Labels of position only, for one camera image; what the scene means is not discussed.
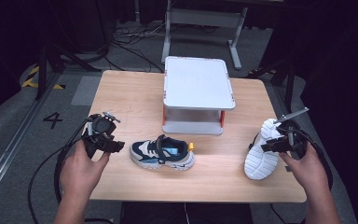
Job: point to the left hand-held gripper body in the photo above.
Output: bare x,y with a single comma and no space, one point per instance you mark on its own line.
100,125

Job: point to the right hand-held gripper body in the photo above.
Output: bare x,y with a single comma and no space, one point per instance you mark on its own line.
292,137

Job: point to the white two-tier shoe rack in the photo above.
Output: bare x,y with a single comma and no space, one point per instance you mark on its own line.
197,90

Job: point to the person's right hand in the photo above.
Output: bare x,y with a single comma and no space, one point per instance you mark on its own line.
306,171

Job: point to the person's left hand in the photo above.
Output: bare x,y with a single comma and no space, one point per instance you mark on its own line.
79,174

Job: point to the small grey tape piece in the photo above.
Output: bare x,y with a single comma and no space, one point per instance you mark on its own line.
288,169

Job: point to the black tripod stand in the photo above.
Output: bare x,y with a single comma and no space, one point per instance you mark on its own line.
48,62
287,77

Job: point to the yellow and black floor tape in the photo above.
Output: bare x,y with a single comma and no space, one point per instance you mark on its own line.
29,81

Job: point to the person's dark clothing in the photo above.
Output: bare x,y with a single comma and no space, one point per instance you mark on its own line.
217,214

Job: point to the metal floor rail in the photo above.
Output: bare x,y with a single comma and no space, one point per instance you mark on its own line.
9,149

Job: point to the grey metal desk frame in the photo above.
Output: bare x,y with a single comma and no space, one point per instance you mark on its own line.
199,18

